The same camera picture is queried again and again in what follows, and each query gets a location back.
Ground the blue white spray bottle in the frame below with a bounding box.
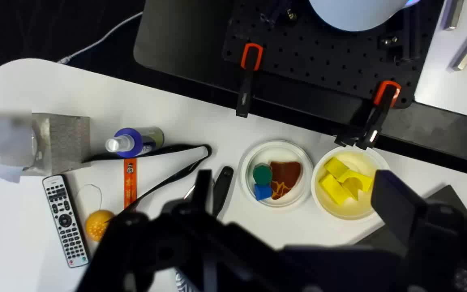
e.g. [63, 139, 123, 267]
[104, 124, 165, 158]

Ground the black pegboard base plate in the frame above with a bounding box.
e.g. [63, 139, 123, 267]
[220, 0, 446, 110]

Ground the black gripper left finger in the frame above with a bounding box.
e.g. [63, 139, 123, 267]
[191, 168, 214, 214]

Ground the orange black clamp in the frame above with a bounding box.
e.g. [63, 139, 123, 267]
[235, 40, 266, 118]
[334, 79, 403, 150]

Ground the white foam plate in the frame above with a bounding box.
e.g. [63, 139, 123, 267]
[236, 137, 314, 209]

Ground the black handled tool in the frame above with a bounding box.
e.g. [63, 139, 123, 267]
[81, 142, 214, 212]

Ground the white foam bowl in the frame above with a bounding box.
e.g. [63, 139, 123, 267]
[309, 149, 392, 222]

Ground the green toy block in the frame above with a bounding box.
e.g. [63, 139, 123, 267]
[251, 163, 274, 186]

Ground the brown patterned toy piece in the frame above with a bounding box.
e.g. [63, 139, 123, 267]
[269, 160, 303, 201]

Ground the white tissue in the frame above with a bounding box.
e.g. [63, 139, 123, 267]
[0, 113, 44, 184]

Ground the blue toy block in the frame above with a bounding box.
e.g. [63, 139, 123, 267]
[253, 183, 274, 202]

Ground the grey tissue box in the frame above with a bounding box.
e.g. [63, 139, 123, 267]
[0, 110, 92, 176]

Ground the black rounded mat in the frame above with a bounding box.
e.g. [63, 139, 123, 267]
[133, 0, 467, 163]

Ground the white cable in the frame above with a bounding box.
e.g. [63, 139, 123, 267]
[56, 9, 144, 64]

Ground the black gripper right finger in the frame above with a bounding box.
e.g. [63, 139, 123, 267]
[369, 168, 429, 246]

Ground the grey remote control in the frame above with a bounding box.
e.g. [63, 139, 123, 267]
[40, 173, 91, 270]

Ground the yellow toy block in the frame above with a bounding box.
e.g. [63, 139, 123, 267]
[343, 168, 378, 205]
[322, 155, 356, 181]
[318, 171, 353, 209]

